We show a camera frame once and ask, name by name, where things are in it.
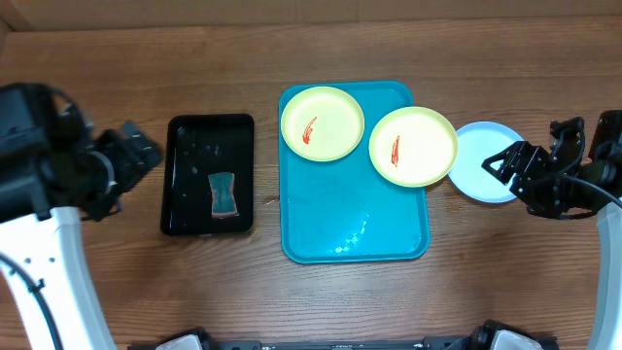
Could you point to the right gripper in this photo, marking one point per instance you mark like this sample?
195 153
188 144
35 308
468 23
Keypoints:
530 163

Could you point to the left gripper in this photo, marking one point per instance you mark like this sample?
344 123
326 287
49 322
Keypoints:
130 172

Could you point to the light blue plate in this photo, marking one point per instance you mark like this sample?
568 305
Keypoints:
478 141

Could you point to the yellow-green plate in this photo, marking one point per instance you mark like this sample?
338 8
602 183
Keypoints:
413 147
322 123

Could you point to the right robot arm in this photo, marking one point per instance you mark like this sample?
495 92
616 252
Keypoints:
573 181

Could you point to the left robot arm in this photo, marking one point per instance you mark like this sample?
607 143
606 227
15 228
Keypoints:
54 176

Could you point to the black rectangular tray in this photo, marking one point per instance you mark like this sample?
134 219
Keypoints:
197 146

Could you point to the teal plastic serving tray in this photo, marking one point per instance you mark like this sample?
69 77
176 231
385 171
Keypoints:
344 211

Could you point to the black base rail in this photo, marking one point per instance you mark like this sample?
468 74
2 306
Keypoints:
427 343

